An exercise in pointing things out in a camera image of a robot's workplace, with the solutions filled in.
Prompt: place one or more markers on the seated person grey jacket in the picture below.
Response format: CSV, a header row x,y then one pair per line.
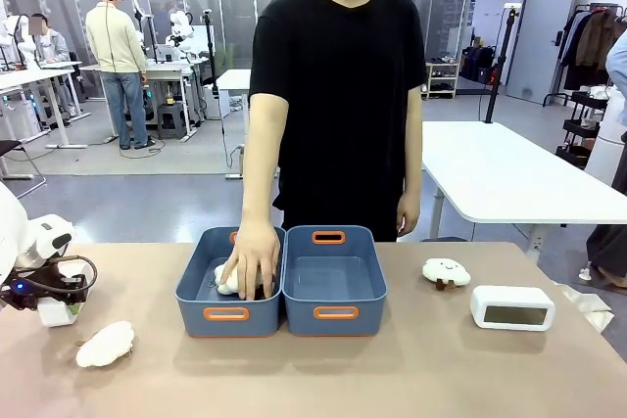
x,y
46,46

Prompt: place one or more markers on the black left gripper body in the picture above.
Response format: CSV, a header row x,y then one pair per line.
x,y
22,291

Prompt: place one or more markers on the person's right hand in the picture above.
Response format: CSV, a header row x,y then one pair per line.
x,y
255,251

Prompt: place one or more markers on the white desk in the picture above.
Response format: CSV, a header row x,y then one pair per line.
x,y
34,78

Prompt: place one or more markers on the black chair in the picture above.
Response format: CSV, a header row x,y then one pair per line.
x,y
14,158

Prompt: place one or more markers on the grey step stool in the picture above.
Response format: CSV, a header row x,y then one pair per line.
x,y
171,122

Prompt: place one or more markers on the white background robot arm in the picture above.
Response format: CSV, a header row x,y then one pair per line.
x,y
181,29

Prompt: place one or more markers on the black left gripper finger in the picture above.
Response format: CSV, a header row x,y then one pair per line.
x,y
68,286
74,310

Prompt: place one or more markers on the clothes rack with coats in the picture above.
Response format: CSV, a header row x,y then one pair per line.
x,y
590,41

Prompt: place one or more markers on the white shoe shelf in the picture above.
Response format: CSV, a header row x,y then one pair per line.
x,y
442,80

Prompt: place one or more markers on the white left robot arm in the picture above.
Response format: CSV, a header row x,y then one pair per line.
x,y
19,234

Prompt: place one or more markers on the smiling white cloud plush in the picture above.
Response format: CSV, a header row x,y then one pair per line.
x,y
446,272

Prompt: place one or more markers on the small white digital clock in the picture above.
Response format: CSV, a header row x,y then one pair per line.
x,y
55,316

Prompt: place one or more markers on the person's left forearm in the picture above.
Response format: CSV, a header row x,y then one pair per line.
x,y
414,144

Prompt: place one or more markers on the person's left hand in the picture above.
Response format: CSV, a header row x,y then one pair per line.
x,y
407,215

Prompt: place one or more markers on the plain white cloud plush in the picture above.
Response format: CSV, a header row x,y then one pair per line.
x,y
105,344

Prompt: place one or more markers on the large white table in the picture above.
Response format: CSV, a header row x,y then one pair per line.
x,y
509,168

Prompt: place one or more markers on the black utility cart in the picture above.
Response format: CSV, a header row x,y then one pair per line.
x,y
583,129

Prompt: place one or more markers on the white plush toy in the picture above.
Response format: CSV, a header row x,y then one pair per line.
x,y
230,283

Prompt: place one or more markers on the grey workbench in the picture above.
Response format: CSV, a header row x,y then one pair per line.
x,y
166,70

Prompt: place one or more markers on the crumpled white paper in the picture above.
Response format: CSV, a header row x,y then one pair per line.
x,y
588,308

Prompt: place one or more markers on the person's black t-shirt torso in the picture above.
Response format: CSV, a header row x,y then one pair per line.
x,y
338,95

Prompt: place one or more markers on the large white digital clock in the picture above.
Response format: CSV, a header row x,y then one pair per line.
x,y
512,308

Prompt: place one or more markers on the person in blue shirt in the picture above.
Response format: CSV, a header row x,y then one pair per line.
x,y
618,70

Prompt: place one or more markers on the person's right forearm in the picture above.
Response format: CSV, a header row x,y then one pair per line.
x,y
262,158

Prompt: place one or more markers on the small white table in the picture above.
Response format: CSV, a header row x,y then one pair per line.
x,y
235,79

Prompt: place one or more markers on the standing person cream sweater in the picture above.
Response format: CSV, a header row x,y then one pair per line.
x,y
117,46

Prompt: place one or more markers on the black tripod stand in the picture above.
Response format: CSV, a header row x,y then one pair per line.
x,y
499,60

